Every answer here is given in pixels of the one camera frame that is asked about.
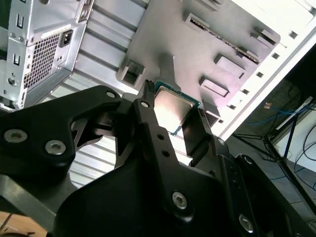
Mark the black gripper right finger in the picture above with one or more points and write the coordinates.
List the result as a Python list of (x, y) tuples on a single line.
[(197, 138)]

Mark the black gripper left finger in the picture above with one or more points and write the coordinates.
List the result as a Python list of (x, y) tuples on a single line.
[(37, 128)]

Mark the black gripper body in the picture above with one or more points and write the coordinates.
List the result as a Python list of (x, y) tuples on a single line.
[(118, 205)]

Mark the silver CPU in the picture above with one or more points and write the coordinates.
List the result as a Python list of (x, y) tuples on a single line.
[(172, 106)]

